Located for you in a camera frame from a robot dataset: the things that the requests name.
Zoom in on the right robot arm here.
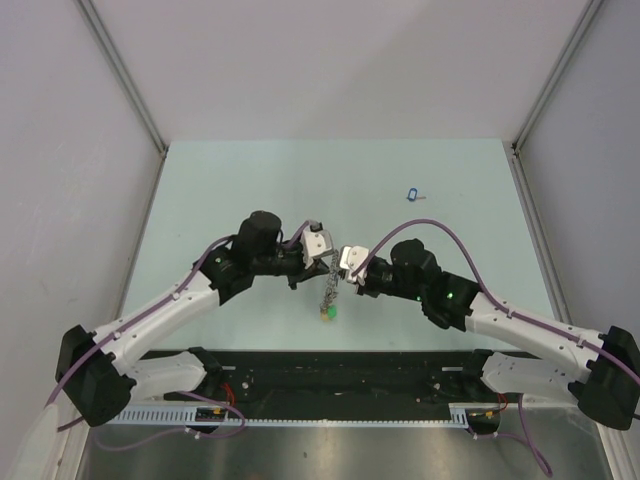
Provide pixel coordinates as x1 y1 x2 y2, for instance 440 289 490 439
339 239 639 431

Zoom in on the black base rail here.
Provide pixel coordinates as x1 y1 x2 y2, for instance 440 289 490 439
197 350 499 423

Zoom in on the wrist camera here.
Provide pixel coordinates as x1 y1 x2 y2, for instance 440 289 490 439
300 220 334 269
338 245 370 286

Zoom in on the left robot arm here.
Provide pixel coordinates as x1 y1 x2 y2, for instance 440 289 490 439
47 211 334 427

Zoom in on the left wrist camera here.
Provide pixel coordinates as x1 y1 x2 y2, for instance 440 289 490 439
300 220 334 269

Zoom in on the white slotted cable duct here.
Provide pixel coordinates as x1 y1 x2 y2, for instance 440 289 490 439
108 405 469 429

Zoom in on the dark blue tagged key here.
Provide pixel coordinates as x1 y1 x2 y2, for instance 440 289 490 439
406 188 426 202

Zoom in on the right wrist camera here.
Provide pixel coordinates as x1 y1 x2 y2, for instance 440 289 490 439
338 245 370 286

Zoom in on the metal disc keyring holder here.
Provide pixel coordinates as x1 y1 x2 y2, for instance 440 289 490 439
320 250 341 312

